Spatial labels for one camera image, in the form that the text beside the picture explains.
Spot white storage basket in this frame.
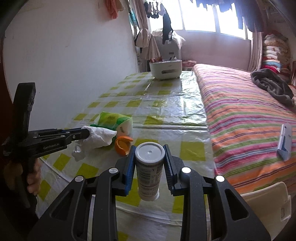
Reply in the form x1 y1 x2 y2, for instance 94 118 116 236
149 60 182 80

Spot white tissue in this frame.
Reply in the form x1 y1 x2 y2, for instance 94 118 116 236
72 126 117 162

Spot right pink curtain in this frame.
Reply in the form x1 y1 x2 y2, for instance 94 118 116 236
247 32 263 72

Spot left pink curtain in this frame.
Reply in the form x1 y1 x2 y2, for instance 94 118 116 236
131 0 149 30

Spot pink curtain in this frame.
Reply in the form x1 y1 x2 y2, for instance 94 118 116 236
131 0 149 30
247 32 263 72

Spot cream plastic trash bin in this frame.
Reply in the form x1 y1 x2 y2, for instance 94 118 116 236
241 182 292 240

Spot person left hand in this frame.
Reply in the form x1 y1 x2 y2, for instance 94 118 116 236
4 159 42 196

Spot bed with striped sheet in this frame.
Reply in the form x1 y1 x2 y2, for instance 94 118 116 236
193 64 295 195

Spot orange cloth on hook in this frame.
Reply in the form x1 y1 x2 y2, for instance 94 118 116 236
104 0 125 20

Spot green tissue pack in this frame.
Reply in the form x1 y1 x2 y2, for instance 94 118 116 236
91 111 133 137

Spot light blue folded case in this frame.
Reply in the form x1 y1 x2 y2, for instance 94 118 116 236
276 123 292 161

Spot beige hanging bag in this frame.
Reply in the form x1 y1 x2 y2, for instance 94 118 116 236
135 28 161 62

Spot black hanging garment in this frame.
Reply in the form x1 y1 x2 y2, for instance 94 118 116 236
162 11 174 45

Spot stack of folded quilts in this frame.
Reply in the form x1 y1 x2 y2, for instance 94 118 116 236
261 31 291 82

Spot dark grey blanket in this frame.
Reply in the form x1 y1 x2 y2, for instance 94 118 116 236
250 68 295 107

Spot white air cooler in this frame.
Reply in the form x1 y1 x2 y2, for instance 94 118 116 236
152 30 185 60

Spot hanging dark clothes row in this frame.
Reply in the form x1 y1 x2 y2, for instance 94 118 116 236
191 0 265 33

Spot orange peel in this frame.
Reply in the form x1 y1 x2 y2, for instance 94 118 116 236
114 136 133 156

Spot white pill bottle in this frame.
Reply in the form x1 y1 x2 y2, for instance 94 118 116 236
135 142 165 201

